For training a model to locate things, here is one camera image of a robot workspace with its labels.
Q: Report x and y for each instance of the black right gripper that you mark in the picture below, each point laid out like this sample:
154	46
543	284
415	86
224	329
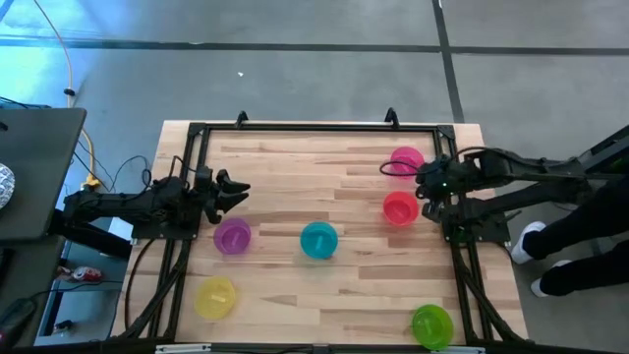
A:
440	179

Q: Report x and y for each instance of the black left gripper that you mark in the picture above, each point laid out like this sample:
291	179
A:
202	189

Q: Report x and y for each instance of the red plastic bowl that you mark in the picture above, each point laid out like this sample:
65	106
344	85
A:
400	209

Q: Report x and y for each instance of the purple plastic bowl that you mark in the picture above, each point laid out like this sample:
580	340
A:
232	237

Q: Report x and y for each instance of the pink plastic bowl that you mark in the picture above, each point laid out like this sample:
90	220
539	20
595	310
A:
405	157

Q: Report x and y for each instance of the yellow plastic bowl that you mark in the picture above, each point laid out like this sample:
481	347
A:
214	298

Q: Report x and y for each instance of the green plastic bowl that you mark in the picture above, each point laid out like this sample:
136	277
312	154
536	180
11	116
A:
432	327

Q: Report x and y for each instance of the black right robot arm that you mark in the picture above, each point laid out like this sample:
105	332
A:
531	169

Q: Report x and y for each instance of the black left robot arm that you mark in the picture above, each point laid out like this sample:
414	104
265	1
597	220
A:
123	204

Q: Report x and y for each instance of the teal plastic bowl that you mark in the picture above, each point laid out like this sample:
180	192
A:
319	241

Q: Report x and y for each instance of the person's white shoe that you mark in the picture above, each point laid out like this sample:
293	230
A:
538	287
523	243

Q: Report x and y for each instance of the yellow power plug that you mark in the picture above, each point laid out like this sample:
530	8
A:
91	184

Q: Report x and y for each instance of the black desk leg bar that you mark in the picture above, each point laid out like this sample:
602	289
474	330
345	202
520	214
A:
93	238

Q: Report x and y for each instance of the person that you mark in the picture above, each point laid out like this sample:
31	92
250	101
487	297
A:
580	231

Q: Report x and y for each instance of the red drink can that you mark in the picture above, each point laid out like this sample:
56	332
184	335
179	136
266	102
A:
87	274

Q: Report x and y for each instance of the dark metal stand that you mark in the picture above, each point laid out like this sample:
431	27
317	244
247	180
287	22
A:
609	147

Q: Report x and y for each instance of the dark grey desk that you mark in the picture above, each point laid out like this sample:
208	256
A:
39	167

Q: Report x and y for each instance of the crumpled silver foil ball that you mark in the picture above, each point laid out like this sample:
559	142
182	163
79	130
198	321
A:
6	187

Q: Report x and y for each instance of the black metal table frame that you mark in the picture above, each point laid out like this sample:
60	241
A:
319	127

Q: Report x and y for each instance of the white bracket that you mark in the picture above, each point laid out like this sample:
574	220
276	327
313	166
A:
182	349
457	350

